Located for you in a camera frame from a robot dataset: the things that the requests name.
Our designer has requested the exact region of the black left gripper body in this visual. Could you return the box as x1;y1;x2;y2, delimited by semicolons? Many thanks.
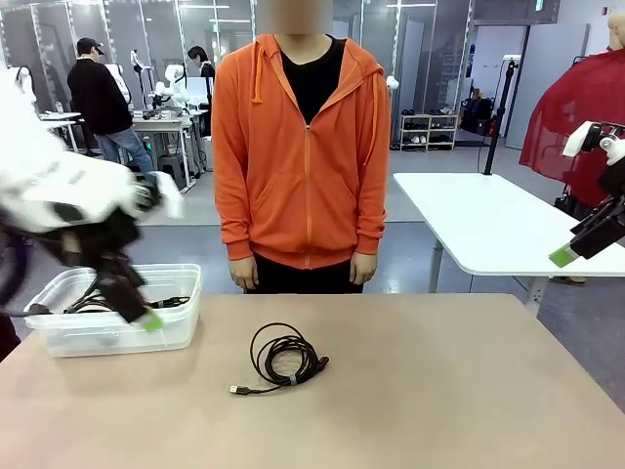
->
46;207;147;289

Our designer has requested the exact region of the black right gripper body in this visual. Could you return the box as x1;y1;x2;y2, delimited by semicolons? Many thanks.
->
570;165;625;260

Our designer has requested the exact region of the thin black USB cable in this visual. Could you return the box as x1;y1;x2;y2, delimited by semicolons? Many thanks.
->
229;321;331;397

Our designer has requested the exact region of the person's right forearm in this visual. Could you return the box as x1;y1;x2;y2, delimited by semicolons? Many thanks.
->
214;180;258;260

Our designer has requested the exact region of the person's left forearm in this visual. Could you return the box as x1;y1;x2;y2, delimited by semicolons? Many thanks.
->
354;175;391;256

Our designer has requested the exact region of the person's right hand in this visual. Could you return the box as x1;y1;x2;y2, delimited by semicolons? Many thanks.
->
229;257;259;290

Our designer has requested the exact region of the person's left hand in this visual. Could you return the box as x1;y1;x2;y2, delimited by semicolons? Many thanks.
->
350;252;380;287

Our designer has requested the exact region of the black handbag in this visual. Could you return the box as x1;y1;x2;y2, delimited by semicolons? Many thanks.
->
553;185;603;230

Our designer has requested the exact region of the clear plastic storage bin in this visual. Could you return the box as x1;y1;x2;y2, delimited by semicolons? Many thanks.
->
22;263;203;359

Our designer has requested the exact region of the large white table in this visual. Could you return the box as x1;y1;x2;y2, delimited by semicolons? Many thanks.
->
393;172;625;319

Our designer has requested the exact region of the grey plastic stool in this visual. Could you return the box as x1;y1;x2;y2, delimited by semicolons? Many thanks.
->
155;154;189;192

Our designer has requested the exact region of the cluttered white work desk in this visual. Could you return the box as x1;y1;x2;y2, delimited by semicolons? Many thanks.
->
131;109;209;194

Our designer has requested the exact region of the red sheer garment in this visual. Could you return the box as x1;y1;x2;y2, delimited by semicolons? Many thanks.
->
519;48;625;215

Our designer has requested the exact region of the long white desk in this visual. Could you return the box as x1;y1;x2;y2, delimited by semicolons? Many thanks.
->
41;111;82;152

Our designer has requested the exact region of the man in black jacket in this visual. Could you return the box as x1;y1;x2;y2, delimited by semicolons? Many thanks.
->
66;37;157;175

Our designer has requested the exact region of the black tripod pole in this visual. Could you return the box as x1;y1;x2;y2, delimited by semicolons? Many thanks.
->
481;56;520;177

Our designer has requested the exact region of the black backpack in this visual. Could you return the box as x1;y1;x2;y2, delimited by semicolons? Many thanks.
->
460;97;495;138

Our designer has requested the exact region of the wooden shoe rack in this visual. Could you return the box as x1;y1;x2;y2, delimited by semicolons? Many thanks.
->
399;112;460;152

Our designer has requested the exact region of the person in orange hoodie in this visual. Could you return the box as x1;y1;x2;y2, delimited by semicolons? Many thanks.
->
212;0;392;295

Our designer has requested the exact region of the beige mannequin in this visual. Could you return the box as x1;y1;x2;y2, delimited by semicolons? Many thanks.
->
606;12;625;53

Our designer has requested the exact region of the person with long black hair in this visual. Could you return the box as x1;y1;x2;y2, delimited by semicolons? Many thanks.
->
187;46;216;138

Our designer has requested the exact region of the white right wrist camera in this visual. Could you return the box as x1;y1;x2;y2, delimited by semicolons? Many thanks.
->
562;121;625;162

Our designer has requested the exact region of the black camera tripod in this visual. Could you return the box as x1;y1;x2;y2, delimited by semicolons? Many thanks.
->
200;61;219;138

